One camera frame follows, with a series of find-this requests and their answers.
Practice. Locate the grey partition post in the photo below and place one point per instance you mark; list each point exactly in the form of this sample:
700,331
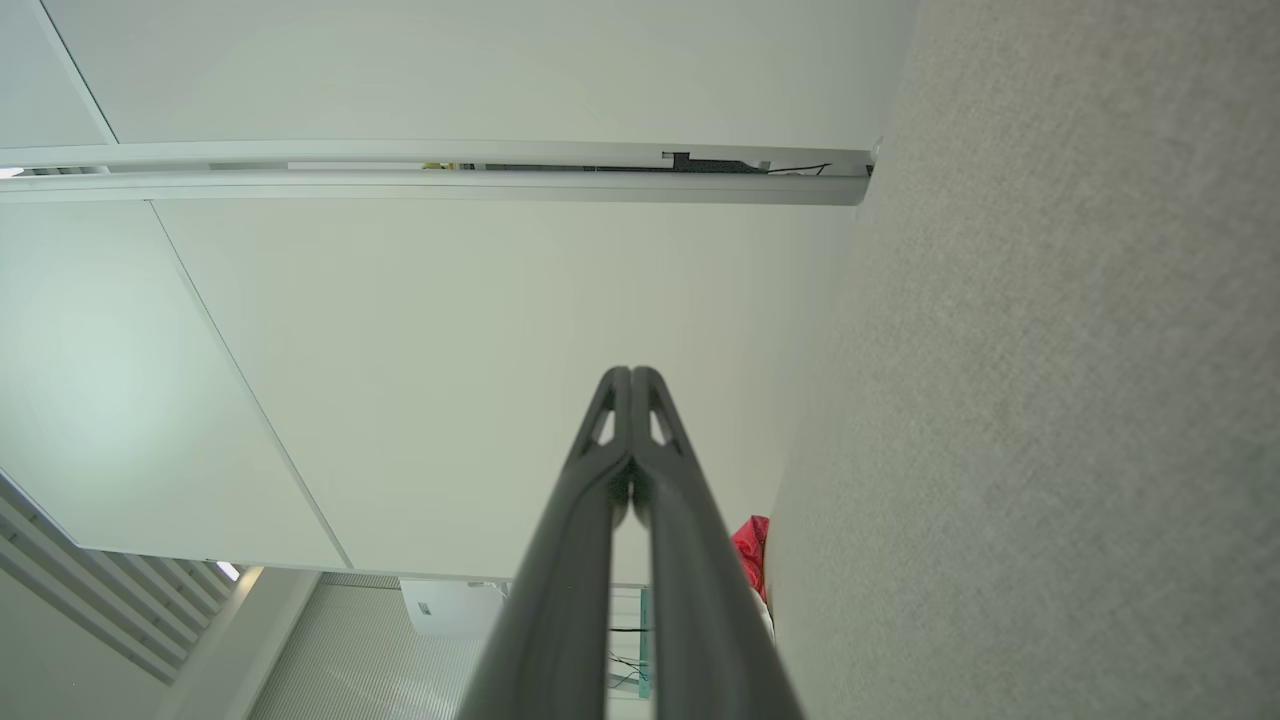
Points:
400,186

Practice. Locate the teal glass panel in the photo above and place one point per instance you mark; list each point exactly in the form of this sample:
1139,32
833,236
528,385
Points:
644,640

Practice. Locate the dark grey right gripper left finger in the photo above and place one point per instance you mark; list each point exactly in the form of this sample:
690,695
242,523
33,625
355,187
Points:
560,600

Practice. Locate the white box fixture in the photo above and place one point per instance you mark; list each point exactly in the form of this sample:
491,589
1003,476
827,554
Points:
450,605

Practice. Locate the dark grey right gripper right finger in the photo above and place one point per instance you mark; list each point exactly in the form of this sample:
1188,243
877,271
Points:
700,600

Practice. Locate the red jersey with white sleeves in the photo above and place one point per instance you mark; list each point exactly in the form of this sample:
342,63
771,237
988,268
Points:
752,555

